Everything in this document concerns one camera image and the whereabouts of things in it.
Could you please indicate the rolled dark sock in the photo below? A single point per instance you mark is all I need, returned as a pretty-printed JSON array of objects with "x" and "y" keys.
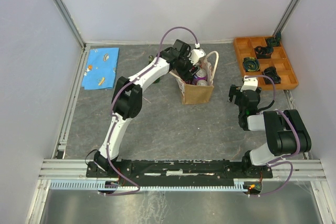
[
  {"x": 263, "y": 52},
  {"x": 274, "y": 41}
]

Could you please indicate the aluminium frame rail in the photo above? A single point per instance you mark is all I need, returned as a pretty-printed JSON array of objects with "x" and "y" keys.
[{"x": 295, "y": 170}]

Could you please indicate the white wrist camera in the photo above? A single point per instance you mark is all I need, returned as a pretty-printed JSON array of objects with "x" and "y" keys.
[
  {"x": 197, "y": 54},
  {"x": 249, "y": 83}
]

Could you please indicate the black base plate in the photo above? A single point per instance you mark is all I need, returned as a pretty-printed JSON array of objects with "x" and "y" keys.
[{"x": 176, "y": 173}]

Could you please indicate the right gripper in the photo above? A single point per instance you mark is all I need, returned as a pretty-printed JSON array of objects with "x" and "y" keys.
[{"x": 234, "y": 91}]

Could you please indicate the rolled black sock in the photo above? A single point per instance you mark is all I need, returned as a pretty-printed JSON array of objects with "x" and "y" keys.
[{"x": 271, "y": 72}]

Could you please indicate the blue patterned cloth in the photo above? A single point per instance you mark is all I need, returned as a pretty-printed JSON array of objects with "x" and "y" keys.
[{"x": 100, "y": 71}]

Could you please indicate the green glass bottle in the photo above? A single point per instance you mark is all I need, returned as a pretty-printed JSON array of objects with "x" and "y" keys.
[{"x": 151, "y": 59}]

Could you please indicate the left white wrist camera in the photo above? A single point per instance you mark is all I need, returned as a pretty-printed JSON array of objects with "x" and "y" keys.
[{"x": 197, "y": 54}]

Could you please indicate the orange wooden divider tray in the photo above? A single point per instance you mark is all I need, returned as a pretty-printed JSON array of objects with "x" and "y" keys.
[{"x": 244, "y": 48}]

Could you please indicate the rolled blue yellow sock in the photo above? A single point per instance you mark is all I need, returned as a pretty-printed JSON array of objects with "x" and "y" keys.
[{"x": 251, "y": 64}]

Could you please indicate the silver top soda can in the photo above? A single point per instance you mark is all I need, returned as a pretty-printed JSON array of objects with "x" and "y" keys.
[{"x": 202, "y": 83}]

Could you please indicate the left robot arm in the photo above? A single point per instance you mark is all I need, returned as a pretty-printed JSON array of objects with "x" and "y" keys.
[{"x": 128, "y": 94}]

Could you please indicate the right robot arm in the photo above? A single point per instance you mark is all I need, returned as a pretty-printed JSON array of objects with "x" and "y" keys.
[{"x": 286, "y": 134}]

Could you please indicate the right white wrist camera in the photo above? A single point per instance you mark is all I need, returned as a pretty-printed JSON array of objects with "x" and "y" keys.
[{"x": 249, "y": 83}]

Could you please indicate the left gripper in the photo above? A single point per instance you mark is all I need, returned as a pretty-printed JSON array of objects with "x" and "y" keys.
[{"x": 186, "y": 75}]

